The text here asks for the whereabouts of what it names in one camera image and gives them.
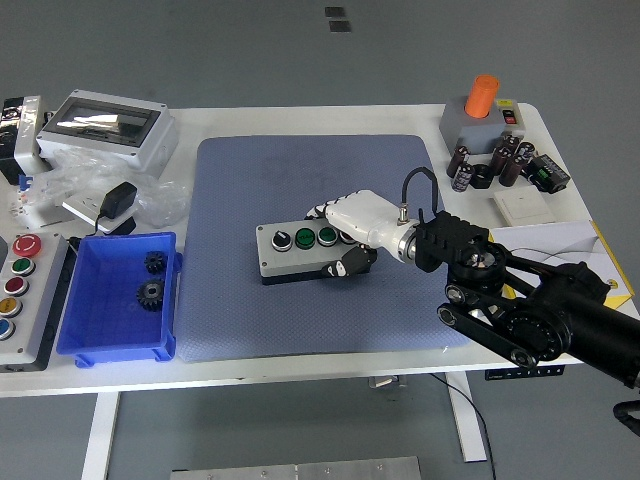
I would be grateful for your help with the black table height controller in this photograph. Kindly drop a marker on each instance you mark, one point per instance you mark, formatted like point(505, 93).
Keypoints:
point(500, 374)

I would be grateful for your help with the metal bracket under table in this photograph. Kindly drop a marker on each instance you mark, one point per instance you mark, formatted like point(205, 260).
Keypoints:
point(387, 382)

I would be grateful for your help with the blue-grey textured mat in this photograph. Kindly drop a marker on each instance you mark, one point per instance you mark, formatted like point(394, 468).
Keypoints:
point(250, 320)

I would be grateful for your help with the silver-printed dark capacitor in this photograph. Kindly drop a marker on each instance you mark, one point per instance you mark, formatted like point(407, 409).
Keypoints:
point(462, 177)

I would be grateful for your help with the black hex nut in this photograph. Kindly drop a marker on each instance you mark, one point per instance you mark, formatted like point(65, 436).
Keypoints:
point(487, 177)

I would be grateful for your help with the grey metal plate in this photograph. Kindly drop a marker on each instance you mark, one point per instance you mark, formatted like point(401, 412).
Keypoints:
point(300, 470)

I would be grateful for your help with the yellow and white carton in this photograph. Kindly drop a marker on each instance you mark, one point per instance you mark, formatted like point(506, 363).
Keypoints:
point(540, 237)

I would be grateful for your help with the blue plastic bin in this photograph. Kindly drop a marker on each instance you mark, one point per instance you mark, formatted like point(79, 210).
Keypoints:
point(100, 320)

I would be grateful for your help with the black and green terminal module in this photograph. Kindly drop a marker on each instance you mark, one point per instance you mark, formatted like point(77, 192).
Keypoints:
point(547, 175)

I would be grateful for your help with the white wall switch plate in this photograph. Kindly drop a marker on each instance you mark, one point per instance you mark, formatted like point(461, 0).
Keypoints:
point(525, 205)

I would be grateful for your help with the large black bevel gear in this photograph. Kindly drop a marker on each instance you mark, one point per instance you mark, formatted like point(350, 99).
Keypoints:
point(150, 295)

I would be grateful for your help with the grey switch box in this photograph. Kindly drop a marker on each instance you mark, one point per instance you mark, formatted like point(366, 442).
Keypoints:
point(470, 130)

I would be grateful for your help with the dark floor plate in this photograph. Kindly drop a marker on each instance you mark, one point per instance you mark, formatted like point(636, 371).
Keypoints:
point(340, 26)
point(334, 12)

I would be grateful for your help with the white table leg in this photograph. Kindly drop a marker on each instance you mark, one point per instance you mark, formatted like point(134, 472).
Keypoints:
point(467, 420)
point(100, 435)

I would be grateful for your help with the grey enclosure with clear window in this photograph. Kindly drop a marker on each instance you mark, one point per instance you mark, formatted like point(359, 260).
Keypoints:
point(150, 145)

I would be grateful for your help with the black power adapter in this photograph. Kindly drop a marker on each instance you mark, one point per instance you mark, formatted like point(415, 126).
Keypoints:
point(117, 200)

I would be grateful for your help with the clear plastic bag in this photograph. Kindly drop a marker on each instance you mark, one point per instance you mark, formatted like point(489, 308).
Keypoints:
point(160, 200)

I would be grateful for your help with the grey five-button control station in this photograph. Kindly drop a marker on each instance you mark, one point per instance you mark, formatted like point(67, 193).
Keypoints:
point(40, 280)

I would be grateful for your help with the orange cylinder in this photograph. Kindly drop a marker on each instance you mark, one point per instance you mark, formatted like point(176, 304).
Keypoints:
point(481, 97)

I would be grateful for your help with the grey four-button control box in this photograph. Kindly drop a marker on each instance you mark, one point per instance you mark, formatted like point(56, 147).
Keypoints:
point(290, 262)

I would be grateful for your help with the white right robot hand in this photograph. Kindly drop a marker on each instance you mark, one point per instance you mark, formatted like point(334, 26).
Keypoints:
point(365, 215)

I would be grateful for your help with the small black bevel gear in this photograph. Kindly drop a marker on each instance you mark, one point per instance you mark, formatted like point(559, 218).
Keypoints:
point(155, 262)

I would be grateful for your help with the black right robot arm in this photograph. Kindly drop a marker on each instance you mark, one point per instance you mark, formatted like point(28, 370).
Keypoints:
point(550, 320)

